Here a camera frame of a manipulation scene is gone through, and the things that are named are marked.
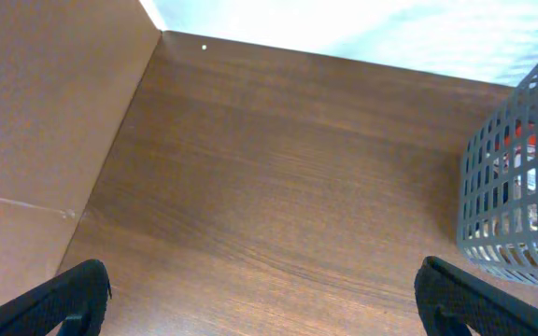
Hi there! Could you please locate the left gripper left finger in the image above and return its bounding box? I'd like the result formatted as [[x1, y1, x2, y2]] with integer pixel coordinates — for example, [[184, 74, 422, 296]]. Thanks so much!
[[0, 259, 111, 336]]

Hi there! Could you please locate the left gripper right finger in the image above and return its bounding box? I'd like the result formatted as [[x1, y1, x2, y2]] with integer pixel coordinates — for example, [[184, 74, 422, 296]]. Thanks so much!
[[414, 256, 538, 335]]

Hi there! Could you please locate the orange spaghetti pasta packet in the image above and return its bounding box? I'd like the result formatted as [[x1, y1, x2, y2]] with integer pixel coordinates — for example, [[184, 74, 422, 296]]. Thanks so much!
[[503, 122, 538, 147]]

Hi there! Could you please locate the grey plastic basket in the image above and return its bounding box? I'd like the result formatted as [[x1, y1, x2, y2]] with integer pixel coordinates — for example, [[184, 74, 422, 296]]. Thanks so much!
[[456, 64, 538, 287]]

